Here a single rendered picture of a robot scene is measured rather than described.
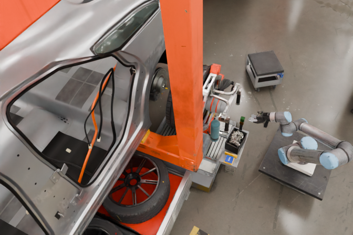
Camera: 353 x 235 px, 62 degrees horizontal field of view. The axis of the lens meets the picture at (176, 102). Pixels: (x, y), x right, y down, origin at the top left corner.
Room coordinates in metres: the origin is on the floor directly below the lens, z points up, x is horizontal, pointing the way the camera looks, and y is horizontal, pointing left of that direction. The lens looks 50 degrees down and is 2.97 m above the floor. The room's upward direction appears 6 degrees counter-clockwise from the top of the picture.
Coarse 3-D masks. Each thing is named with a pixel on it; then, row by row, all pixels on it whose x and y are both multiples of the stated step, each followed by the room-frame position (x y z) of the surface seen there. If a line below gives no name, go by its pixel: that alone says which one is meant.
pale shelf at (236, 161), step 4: (232, 128) 1.67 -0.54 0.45; (236, 128) 1.66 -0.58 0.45; (248, 132) 1.59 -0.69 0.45; (244, 144) 1.46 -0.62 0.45; (224, 148) 1.44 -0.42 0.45; (224, 152) 1.40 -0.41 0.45; (228, 152) 1.39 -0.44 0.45; (240, 152) 1.38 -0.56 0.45; (224, 156) 1.35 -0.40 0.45; (240, 156) 1.34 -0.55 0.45; (220, 160) 1.32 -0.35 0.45; (236, 160) 1.30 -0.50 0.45; (224, 164) 1.28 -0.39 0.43; (228, 164) 1.27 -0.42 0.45; (232, 164) 1.26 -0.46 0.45; (236, 164) 1.26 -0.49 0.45
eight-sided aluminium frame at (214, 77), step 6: (210, 78) 1.78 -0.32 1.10; (216, 78) 1.79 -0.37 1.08; (204, 84) 1.69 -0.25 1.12; (210, 84) 1.68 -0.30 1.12; (216, 84) 1.94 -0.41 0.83; (204, 90) 1.63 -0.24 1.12; (204, 96) 1.58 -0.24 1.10; (204, 120) 1.68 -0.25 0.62; (210, 120) 1.68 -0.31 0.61; (204, 126) 1.57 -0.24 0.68
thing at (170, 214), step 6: (186, 174) 1.24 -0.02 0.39; (186, 180) 1.18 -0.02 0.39; (180, 186) 1.13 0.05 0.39; (186, 186) 1.17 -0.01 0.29; (180, 192) 1.08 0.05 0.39; (174, 198) 1.02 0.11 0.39; (180, 198) 1.04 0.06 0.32; (174, 204) 0.97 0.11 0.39; (168, 210) 0.92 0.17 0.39; (174, 210) 0.94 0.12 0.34; (168, 216) 0.87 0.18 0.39; (174, 216) 0.91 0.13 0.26; (162, 222) 0.83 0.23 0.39; (168, 222) 0.83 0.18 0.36; (162, 228) 0.78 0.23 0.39; (156, 234) 0.73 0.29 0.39; (162, 234) 0.73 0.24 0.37
